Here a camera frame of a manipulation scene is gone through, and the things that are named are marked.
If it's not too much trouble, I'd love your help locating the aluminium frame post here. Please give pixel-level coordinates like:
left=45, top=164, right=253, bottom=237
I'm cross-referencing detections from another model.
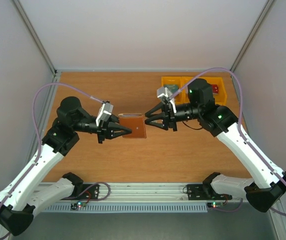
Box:
left=11, top=0, right=57, bottom=76
left=230, top=0, right=276, bottom=72

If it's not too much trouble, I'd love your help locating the aluminium front rail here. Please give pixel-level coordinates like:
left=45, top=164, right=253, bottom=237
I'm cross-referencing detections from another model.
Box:
left=32, top=181, right=258, bottom=203

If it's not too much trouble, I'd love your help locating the yellow bin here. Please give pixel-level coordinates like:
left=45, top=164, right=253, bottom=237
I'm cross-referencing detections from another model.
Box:
left=161, top=76, right=184, bottom=104
left=182, top=76, right=193, bottom=104
left=204, top=76, right=227, bottom=106

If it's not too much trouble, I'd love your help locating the left aluminium frame post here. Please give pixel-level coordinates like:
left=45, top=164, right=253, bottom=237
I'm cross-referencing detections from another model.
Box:
left=11, top=0, right=57, bottom=76

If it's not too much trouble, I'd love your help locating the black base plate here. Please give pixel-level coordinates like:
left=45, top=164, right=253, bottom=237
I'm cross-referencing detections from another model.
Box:
left=183, top=183, right=233, bottom=201
left=62, top=184, right=100, bottom=200

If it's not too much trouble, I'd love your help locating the red card stack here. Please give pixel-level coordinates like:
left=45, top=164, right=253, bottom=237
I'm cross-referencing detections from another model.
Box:
left=211, top=84, right=219, bottom=95

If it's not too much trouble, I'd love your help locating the right small circuit board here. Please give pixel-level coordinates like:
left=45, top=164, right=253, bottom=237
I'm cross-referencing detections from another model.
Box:
left=207, top=201, right=225, bottom=209

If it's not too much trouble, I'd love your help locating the right aluminium frame post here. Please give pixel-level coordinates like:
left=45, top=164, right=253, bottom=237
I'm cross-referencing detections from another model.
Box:
left=230, top=0, right=276, bottom=72

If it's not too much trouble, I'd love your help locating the left small circuit board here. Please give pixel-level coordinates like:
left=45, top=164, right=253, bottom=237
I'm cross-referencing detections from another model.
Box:
left=70, top=202, right=87, bottom=211

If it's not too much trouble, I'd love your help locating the left yellow bin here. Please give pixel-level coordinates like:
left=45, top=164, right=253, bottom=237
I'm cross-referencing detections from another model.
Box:
left=161, top=76, right=184, bottom=104

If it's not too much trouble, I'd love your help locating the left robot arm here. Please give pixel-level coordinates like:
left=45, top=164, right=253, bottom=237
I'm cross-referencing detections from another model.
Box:
left=0, top=96, right=132, bottom=236

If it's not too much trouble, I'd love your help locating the small circuit board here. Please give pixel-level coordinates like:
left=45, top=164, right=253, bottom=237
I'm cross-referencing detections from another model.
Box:
left=207, top=201, right=225, bottom=209
left=70, top=202, right=87, bottom=211

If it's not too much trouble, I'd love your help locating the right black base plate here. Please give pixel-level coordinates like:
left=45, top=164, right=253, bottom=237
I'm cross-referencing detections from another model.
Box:
left=183, top=183, right=233, bottom=201

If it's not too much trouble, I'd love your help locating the teal card stack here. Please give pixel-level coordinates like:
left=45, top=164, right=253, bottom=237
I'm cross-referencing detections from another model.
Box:
left=164, top=84, right=179, bottom=93

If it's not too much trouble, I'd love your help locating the grey slotted cable duct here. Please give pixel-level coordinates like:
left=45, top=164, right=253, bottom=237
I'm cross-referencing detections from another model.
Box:
left=44, top=202, right=207, bottom=214

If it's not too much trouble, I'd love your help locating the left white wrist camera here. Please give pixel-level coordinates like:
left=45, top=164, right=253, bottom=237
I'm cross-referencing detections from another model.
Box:
left=95, top=101, right=113, bottom=127

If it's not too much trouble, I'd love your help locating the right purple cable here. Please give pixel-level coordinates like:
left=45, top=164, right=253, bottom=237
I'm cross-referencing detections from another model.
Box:
left=170, top=67, right=286, bottom=217

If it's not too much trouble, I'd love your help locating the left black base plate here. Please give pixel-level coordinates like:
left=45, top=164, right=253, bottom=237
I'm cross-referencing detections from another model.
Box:
left=62, top=184, right=100, bottom=200

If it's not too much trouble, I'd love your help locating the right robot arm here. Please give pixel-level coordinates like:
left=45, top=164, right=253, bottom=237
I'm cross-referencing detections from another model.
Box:
left=145, top=78, right=286, bottom=213

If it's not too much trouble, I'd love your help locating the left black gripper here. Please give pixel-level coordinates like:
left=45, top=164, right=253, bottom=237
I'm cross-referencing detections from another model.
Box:
left=73, top=114, right=133, bottom=144

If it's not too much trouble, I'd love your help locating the brown leather card holder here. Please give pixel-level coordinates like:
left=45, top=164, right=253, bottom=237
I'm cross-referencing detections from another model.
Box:
left=118, top=113, right=147, bottom=139

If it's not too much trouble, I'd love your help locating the middle yellow bin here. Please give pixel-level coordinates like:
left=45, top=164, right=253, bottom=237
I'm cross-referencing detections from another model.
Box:
left=182, top=76, right=193, bottom=104

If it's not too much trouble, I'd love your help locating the right yellow bin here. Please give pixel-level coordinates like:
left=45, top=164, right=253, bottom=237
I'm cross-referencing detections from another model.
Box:
left=204, top=76, right=227, bottom=106

